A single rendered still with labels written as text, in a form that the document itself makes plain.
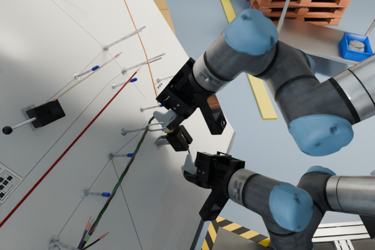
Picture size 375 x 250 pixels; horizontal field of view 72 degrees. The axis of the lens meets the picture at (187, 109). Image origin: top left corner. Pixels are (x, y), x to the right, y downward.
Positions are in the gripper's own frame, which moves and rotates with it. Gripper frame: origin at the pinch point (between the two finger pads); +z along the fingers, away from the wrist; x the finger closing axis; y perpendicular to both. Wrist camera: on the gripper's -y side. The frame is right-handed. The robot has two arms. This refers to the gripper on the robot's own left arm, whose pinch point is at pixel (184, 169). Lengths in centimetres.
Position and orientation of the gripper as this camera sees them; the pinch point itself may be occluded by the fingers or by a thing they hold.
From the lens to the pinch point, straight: 75.6
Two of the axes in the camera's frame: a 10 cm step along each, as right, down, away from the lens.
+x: -8.1, -0.8, -5.9
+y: 1.1, -9.9, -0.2
